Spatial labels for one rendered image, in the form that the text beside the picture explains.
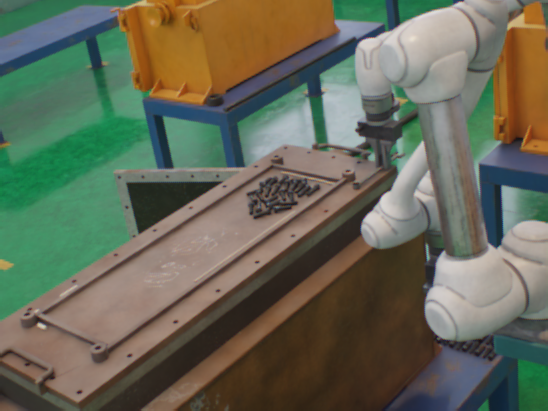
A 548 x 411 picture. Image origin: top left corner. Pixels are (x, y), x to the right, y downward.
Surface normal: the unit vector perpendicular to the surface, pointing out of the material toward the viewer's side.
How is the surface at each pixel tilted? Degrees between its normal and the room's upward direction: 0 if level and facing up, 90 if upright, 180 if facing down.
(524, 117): 90
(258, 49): 90
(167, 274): 0
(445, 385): 0
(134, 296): 0
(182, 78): 90
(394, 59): 84
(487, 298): 76
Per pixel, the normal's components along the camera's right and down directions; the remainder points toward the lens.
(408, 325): 0.75, 0.18
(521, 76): -0.62, 0.43
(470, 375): -0.15, -0.89
